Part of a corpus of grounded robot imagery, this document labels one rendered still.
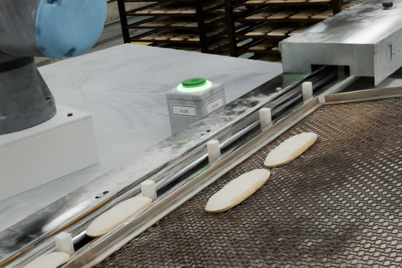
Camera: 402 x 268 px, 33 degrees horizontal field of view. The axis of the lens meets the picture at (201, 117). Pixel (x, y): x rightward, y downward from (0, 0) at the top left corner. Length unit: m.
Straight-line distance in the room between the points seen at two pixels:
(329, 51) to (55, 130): 0.49
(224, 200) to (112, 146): 0.49
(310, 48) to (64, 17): 0.50
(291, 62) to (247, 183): 0.59
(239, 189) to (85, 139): 0.41
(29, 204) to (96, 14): 0.27
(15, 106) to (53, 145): 0.08
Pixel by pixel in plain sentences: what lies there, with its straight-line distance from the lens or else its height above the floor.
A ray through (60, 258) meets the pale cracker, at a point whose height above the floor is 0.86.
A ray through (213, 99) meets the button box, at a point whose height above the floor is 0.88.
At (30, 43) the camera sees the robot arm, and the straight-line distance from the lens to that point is 0.91.
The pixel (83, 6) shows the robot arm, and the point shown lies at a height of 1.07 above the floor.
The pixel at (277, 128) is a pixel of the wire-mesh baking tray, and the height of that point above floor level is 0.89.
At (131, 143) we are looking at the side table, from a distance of 1.12.
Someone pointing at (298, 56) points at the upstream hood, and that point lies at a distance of 1.23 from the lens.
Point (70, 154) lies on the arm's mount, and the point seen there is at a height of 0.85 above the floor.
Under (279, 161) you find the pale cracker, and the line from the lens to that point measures 0.74.
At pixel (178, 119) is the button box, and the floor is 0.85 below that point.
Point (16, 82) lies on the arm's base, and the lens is 1.01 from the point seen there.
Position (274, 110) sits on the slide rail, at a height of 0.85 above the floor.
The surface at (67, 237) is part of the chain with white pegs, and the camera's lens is 0.73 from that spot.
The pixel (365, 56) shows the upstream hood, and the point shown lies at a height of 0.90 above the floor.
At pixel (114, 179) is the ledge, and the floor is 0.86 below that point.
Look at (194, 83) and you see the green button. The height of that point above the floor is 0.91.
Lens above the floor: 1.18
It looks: 18 degrees down
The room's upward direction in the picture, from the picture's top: 8 degrees counter-clockwise
